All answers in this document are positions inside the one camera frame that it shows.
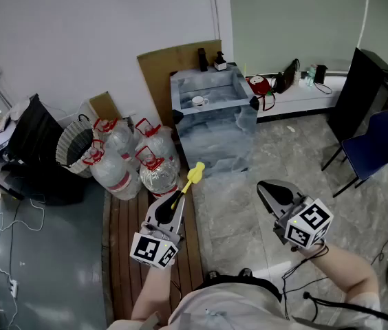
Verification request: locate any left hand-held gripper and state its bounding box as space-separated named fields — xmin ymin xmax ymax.
xmin=129 ymin=192 xmax=186 ymax=270

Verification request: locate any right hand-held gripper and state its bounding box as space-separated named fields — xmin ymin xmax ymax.
xmin=257 ymin=179 xmax=334 ymax=249

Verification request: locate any yellow sponge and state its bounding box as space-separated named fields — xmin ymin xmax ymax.
xmin=171 ymin=162 xmax=206 ymax=210

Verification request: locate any person's left forearm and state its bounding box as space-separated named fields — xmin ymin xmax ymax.
xmin=130 ymin=263 xmax=181 ymax=322

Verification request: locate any person's right forearm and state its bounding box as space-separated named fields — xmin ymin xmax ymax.
xmin=299 ymin=242 xmax=380 ymax=302

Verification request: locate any wooden slatted platform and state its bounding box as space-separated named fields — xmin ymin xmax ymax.
xmin=103 ymin=170 xmax=205 ymax=322

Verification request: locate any marble pattern sink cabinet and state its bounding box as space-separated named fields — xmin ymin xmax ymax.
xmin=170 ymin=62 xmax=260 ymax=179

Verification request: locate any white low ledge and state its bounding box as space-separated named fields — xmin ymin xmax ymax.
xmin=245 ymin=76 xmax=348 ymax=118

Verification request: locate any blue chair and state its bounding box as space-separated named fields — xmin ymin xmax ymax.
xmin=321 ymin=110 xmax=388 ymax=199

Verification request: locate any person's white shirt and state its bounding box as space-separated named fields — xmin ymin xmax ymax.
xmin=107 ymin=280 xmax=384 ymax=330

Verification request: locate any woven basket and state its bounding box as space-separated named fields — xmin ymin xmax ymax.
xmin=55 ymin=114 xmax=95 ymax=179

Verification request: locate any black handbag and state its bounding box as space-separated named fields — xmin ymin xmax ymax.
xmin=272 ymin=58 xmax=301 ymax=94

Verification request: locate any green bottle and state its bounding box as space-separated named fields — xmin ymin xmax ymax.
xmin=306 ymin=63 xmax=318 ymax=87

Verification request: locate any small cardboard box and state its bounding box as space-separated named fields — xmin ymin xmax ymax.
xmin=89 ymin=91 xmax=114 ymax=122

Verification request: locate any tall black box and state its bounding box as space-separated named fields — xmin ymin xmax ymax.
xmin=327 ymin=47 xmax=388 ymax=143

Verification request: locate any small black bag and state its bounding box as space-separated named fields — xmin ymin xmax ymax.
xmin=313 ymin=64 xmax=333 ymax=95

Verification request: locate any white flat board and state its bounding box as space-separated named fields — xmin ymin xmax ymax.
xmin=76 ymin=100 xmax=96 ymax=126

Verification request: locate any large cardboard sheet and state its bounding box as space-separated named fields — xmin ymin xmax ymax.
xmin=136 ymin=39 xmax=223 ymax=130

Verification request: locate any black white soap dispenser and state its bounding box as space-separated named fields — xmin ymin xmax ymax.
xmin=213 ymin=50 xmax=228 ymax=72

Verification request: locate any black metal cabinet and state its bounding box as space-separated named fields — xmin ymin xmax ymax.
xmin=0 ymin=93 xmax=85 ymax=206

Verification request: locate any black faucet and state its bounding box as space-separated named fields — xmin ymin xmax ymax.
xmin=197 ymin=47 xmax=210 ymax=72

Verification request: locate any clear water jug red handle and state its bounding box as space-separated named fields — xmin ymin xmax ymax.
xmin=83 ymin=139 xmax=142 ymax=201
xmin=134 ymin=145 xmax=181 ymax=199
xmin=134 ymin=118 xmax=178 ymax=161
xmin=93 ymin=118 xmax=136 ymax=161

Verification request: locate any black cable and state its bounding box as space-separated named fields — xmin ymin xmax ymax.
xmin=281 ymin=245 xmax=388 ymax=328

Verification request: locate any white wall conduit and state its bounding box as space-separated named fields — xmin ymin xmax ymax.
xmin=207 ymin=0 xmax=223 ymax=41

